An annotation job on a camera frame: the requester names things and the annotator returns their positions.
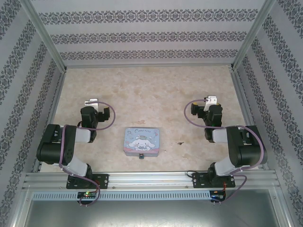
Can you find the aluminium frame post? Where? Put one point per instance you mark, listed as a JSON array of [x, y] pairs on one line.
[[42, 35], [254, 35]]

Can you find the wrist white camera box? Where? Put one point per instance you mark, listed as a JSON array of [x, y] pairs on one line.
[[91, 103], [211, 99]]

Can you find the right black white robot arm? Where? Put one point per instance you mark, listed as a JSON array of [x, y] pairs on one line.
[[246, 151]]

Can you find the aluminium table side rail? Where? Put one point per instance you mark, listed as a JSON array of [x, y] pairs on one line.
[[243, 101], [50, 118]]

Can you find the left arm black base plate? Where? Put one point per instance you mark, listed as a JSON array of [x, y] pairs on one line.
[[101, 180]]

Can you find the grey metal shelf panel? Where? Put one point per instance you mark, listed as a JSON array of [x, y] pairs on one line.
[[151, 214]]

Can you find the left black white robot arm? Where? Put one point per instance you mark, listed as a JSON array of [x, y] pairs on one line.
[[54, 146]]

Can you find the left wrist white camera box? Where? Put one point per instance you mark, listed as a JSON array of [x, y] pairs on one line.
[[91, 103]]

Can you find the blue cartoon tin box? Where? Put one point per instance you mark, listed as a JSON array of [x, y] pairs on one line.
[[142, 142]]

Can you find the long aluminium mounting rail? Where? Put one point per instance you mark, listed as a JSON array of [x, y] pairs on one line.
[[151, 180]]

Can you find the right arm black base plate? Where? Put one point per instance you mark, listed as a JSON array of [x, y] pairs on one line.
[[200, 180]]

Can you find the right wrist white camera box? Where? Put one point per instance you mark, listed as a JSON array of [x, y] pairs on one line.
[[211, 99]]

